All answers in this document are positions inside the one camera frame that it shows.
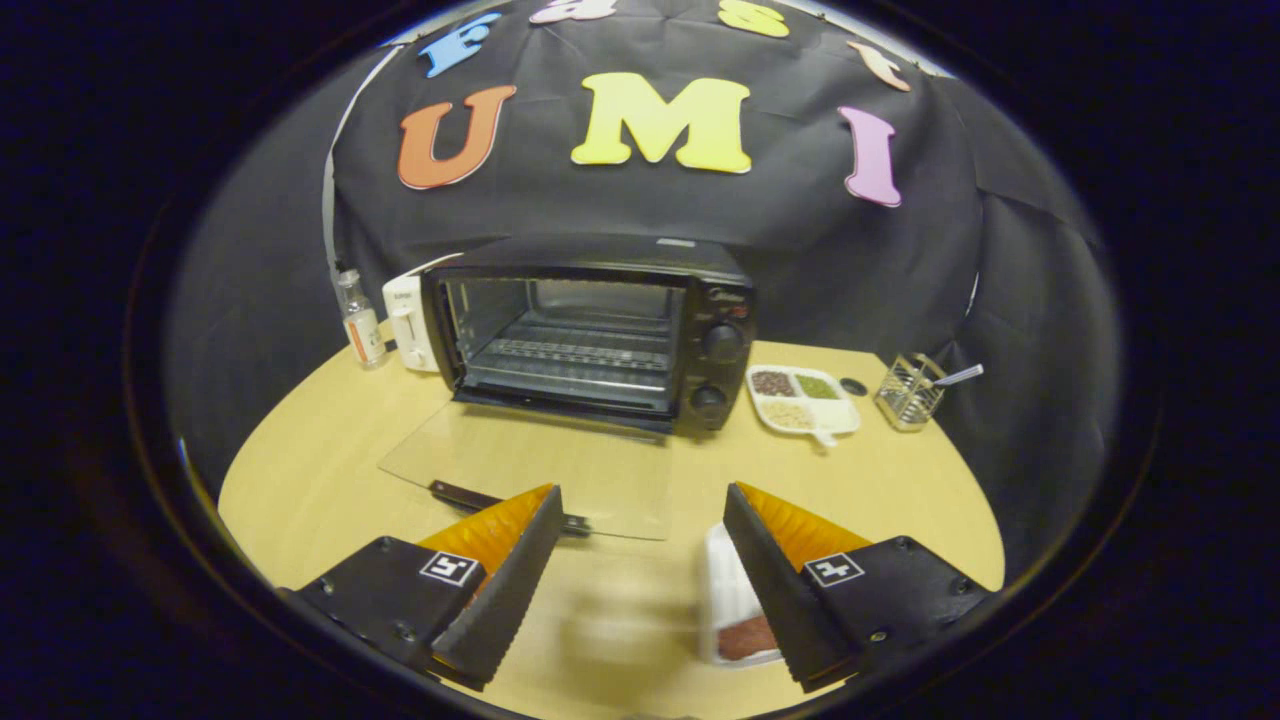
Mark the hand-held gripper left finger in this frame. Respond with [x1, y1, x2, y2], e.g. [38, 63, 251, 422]
[278, 484, 564, 691]

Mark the white divided grain dish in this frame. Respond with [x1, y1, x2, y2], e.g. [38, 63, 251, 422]
[745, 364, 863, 448]

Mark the white toaster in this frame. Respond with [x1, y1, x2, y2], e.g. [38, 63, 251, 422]
[381, 272, 441, 374]

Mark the small clear bottle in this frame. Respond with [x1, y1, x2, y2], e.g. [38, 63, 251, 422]
[335, 268, 391, 371]

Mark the wire mesh utensil holder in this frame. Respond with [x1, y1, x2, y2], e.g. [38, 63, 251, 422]
[874, 352, 948, 433]

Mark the white foam tray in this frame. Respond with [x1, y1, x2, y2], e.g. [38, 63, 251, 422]
[700, 520, 786, 668]

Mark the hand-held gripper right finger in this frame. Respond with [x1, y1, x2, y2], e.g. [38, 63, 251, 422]
[722, 482, 1001, 694]

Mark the black toaster oven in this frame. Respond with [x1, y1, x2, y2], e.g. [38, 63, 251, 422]
[378, 235, 758, 541]

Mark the brown meat slice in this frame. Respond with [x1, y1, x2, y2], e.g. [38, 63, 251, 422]
[716, 615, 779, 663]

